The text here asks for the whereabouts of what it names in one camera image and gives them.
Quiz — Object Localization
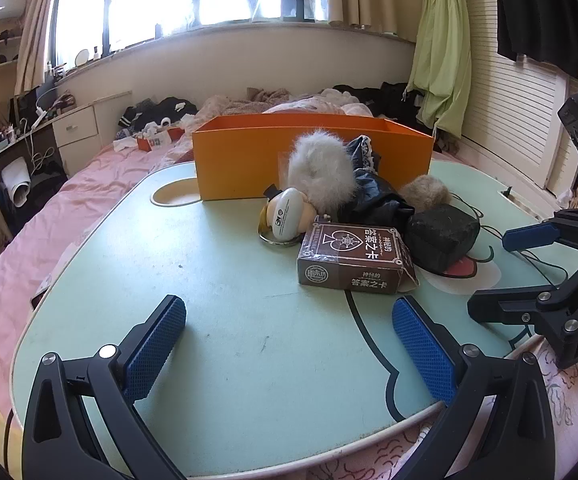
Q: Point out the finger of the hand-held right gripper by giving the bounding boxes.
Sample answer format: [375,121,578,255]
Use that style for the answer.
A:
[501,209,578,254]
[467,255,578,329]

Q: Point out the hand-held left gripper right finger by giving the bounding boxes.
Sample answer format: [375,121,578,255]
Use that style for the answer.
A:
[391,296,556,480]

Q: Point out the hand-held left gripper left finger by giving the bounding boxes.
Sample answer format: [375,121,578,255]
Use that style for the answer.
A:
[21,294,188,480]

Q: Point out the dark green pouch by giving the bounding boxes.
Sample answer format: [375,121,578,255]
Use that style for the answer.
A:
[405,205,480,271]

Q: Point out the brown fur pompom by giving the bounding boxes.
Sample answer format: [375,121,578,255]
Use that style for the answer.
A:
[400,175,452,213]

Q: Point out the brown card box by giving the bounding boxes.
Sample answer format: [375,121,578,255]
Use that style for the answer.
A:
[296,221,420,296]

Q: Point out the black lace cloth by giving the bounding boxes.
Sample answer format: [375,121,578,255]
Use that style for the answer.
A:
[344,135,417,231]

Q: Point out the white-headed doll keychain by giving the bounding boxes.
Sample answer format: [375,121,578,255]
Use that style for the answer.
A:
[257,185,320,250]

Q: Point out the orange cardboard box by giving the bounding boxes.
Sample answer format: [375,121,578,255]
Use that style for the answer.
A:
[192,113,436,202]

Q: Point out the white fur pompom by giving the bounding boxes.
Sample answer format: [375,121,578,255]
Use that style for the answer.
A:
[281,127,358,211]

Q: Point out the mint green cartoon desktop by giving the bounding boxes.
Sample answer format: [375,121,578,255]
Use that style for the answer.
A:
[9,152,578,478]

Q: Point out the white louvered closet door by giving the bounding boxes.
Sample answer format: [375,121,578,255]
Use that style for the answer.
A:
[461,0,578,201]

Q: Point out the green hanging cloth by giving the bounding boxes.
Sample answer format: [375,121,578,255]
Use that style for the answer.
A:
[406,0,472,138]

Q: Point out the orange tissue box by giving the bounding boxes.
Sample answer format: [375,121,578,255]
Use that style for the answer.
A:
[136,127,186,152]

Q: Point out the white paper roll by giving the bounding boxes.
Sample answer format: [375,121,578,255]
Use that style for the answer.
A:
[1,156,32,206]

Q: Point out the white drawer cabinet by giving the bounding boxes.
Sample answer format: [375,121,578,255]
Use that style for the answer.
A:
[51,91,134,176]

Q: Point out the black striped clothes pile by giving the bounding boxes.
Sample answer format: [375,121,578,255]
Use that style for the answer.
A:
[117,96,198,131]

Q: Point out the pink printed duvet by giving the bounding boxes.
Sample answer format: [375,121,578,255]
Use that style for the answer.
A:
[196,87,374,121]

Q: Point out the beige clothes pile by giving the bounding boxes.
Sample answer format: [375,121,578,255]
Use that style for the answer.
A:
[246,87,292,105]

